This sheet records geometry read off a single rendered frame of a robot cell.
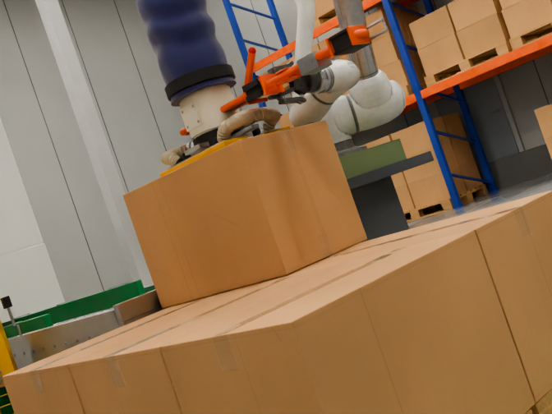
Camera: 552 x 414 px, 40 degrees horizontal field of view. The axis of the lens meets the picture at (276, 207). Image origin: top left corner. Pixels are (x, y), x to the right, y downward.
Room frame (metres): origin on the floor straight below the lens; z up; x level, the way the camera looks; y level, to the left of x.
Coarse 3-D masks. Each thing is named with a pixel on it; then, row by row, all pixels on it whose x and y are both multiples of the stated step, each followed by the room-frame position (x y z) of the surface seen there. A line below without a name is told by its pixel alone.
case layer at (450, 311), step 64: (384, 256) 1.75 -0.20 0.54; (448, 256) 1.58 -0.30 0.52; (512, 256) 1.74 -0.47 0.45; (192, 320) 1.82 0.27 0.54; (256, 320) 1.41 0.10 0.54; (320, 320) 1.30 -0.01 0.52; (384, 320) 1.40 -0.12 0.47; (448, 320) 1.53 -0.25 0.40; (512, 320) 1.68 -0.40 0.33; (64, 384) 1.86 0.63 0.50; (128, 384) 1.65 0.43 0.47; (192, 384) 1.49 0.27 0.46; (256, 384) 1.35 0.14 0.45; (320, 384) 1.26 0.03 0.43; (384, 384) 1.36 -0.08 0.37; (448, 384) 1.48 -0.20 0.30; (512, 384) 1.62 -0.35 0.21
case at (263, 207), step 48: (240, 144) 2.14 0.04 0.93; (288, 144) 2.28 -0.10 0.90; (144, 192) 2.47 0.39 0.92; (192, 192) 2.32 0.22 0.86; (240, 192) 2.19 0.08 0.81; (288, 192) 2.22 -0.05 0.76; (336, 192) 2.38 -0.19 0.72; (144, 240) 2.53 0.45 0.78; (192, 240) 2.37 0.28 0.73; (240, 240) 2.23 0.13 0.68; (288, 240) 2.18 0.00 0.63; (336, 240) 2.32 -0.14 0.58; (192, 288) 2.42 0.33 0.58
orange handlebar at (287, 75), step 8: (360, 32) 1.96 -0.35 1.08; (368, 32) 1.98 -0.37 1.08; (328, 48) 2.03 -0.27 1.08; (320, 56) 2.05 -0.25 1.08; (328, 56) 2.08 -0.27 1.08; (296, 64) 2.12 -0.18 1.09; (280, 72) 2.17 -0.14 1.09; (288, 72) 2.14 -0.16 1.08; (296, 72) 2.13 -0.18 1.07; (272, 80) 2.19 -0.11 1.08; (280, 80) 2.16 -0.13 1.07; (288, 80) 2.19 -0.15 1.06; (240, 96) 2.29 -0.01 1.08; (224, 104) 2.35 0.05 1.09; (232, 104) 2.32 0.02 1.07; (224, 112) 2.36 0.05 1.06; (184, 128) 2.50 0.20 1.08
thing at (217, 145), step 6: (216, 138) 2.31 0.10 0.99; (234, 138) 2.25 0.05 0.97; (240, 138) 2.26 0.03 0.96; (210, 144) 2.31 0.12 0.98; (216, 144) 2.26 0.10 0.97; (222, 144) 2.22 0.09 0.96; (228, 144) 2.22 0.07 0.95; (204, 150) 2.30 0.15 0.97; (210, 150) 2.26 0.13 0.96; (216, 150) 2.24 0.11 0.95; (186, 156) 2.40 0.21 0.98; (192, 156) 2.34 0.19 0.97; (198, 156) 2.30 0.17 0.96; (204, 156) 2.29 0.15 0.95; (180, 162) 2.39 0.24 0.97; (186, 162) 2.35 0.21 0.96; (168, 168) 2.44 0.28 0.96; (174, 168) 2.39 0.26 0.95; (162, 174) 2.44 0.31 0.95
